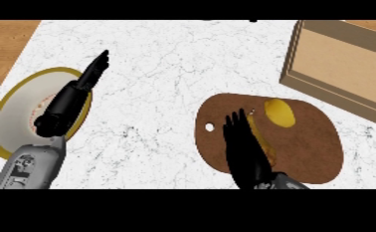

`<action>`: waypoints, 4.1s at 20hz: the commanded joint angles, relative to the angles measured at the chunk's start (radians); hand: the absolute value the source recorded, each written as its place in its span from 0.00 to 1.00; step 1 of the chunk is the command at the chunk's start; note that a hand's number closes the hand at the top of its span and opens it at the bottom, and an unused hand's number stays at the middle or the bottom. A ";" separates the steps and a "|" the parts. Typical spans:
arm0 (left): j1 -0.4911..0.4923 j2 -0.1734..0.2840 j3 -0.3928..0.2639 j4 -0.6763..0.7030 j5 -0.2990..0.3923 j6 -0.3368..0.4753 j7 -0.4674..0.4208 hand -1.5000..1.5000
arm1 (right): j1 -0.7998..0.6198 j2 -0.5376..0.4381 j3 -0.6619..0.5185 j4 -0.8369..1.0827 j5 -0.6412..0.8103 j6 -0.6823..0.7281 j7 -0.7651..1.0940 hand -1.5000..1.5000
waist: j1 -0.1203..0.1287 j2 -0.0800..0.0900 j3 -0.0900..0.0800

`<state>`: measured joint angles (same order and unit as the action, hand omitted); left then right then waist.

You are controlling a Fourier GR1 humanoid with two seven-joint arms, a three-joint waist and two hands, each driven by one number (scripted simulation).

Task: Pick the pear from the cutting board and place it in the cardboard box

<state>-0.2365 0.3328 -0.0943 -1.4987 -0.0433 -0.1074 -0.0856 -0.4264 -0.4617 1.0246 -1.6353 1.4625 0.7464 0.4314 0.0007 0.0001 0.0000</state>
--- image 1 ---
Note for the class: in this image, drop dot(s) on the cardboard box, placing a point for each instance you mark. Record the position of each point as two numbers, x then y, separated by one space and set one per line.
332 66

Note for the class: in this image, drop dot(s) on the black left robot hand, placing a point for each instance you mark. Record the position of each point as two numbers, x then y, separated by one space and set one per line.
68 103

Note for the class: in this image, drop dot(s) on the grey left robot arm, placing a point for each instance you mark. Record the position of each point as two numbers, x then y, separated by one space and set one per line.
30 166

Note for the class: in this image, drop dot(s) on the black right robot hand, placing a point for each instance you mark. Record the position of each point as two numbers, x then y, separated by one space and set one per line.
247 149

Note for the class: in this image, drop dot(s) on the white plate with yellow rim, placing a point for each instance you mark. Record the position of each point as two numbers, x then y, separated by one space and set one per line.
20 116

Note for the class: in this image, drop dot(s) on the yellow pear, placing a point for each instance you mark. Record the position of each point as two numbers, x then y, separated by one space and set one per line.
279 113

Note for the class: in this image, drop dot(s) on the brown wooden cutting board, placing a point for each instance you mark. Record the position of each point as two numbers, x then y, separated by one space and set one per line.
303 143

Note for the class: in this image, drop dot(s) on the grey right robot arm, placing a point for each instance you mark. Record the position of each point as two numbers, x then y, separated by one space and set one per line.
290 182

